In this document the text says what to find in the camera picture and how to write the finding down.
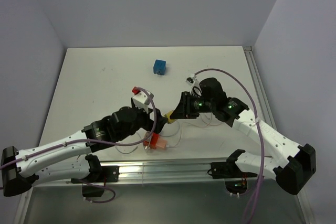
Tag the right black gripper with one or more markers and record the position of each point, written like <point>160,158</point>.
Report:
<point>184,109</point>

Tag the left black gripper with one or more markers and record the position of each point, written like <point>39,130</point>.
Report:
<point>149,124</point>

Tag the yellow plug adapter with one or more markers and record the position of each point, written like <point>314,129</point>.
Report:
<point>168,117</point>

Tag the red cube socket adapter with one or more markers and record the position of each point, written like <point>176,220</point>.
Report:
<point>151,140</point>

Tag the blue cube socket adapter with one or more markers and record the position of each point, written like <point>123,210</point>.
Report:
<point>159,67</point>

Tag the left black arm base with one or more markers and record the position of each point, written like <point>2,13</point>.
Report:
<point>93,191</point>

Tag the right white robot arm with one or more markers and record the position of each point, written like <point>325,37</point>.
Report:
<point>290,164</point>

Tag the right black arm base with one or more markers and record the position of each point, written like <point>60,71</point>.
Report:
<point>235,180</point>

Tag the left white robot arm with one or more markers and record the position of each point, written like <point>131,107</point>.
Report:
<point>72,157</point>

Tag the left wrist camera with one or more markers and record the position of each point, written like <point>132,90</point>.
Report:
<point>141,100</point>

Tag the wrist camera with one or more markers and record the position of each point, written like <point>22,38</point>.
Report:
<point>194,84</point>
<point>141,100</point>

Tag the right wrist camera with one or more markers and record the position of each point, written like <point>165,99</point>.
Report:
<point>194,84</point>

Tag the aluminium front rail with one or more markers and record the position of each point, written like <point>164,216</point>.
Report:
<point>145,172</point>

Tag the aluminium rail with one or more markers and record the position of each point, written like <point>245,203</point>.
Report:
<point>145,172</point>
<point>260,91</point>

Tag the aluminium right side rail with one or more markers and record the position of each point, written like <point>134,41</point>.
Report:
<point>260,91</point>

